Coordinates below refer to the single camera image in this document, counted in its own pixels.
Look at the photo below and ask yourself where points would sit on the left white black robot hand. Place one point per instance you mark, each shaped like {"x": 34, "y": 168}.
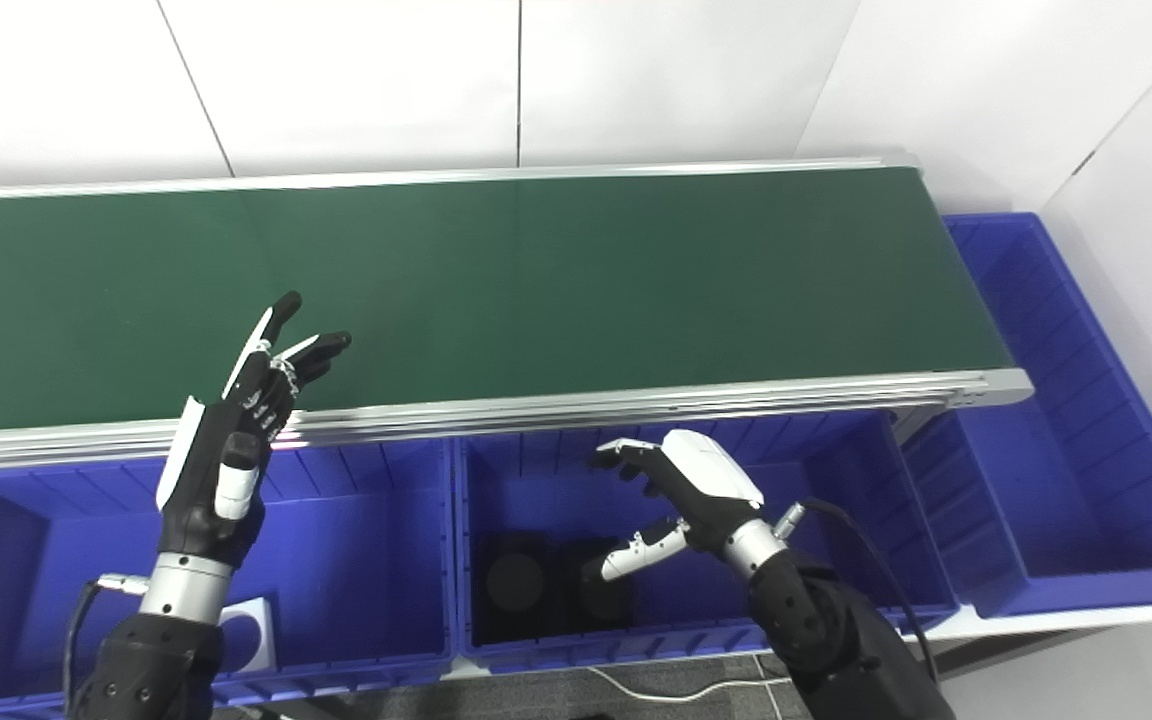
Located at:
{"x": 221, "y": 460}

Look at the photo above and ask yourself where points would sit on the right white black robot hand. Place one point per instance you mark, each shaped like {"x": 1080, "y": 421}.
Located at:
{"x": 701, "y": 480}

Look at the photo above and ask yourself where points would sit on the black part with cylinder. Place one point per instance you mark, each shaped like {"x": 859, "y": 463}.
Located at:
{"x": 514, "y": 585}
{"x": 586, "y": 595}

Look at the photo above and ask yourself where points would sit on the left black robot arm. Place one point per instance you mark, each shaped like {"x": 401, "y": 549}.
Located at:
{"x": 161, "y": 640}

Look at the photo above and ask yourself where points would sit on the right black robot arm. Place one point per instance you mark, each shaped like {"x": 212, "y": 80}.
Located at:
{"x": 826, "y": 630}

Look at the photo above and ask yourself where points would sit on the blue plastic bin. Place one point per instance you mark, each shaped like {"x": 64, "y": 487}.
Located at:
{"x": 1066, "y": 500}
{"x": 356, "y": 580}
{"x": 836, "y": 530}

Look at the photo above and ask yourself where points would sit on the green conveyor belt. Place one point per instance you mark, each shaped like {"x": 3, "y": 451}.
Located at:
{"x": 536, "y": 290}
{"x": 556, "y": 412}

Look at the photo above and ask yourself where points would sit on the white part with round hole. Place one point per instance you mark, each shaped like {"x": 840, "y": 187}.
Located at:
{"x": 248, "y": 625}

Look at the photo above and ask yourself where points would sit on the aluminium conveyor leg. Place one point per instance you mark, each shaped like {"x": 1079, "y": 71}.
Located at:
{"x": 916, "y": 425}

